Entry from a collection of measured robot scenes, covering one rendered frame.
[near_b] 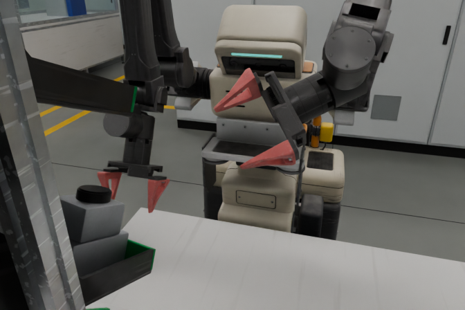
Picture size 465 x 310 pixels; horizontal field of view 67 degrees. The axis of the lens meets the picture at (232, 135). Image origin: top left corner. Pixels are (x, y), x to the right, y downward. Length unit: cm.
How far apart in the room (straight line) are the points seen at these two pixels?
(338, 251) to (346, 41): 58
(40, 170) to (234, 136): 79
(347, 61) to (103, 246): 32
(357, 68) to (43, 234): 35
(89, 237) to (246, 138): 68
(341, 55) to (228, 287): 54
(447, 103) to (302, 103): 300
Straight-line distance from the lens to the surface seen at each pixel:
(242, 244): 89
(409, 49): 327
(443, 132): 354
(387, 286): 86
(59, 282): 23
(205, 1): 335
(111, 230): 35
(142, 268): 36
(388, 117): 339
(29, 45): 530
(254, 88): 52
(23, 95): 19
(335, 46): 44
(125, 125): 70
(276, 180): 106
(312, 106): 49
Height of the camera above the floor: 144
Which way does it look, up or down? 24 degrees down
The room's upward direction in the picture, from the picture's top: straight up
